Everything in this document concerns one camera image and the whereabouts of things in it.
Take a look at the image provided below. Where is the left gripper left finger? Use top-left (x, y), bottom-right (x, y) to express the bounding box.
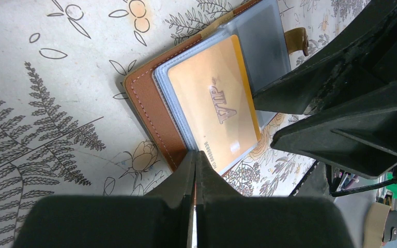
top-left (13, 151), bottom-right (196, 247)

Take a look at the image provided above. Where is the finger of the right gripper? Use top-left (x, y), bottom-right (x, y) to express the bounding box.
top-left (271, 81), bottom-right (397, 179)
top-left (253, 1), bottom-right (397, 114)

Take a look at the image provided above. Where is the floral patterned table mat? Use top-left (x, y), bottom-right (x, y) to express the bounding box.
top-left (0, 1), bottom-right (368, 247)

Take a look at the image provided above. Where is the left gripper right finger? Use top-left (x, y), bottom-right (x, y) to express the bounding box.
top-left (195, 151), bottom-right (353, 247)

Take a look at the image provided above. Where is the brown leather card holder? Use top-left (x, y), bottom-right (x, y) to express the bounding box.
top-left (124, 1), bottom-right (308, 174)

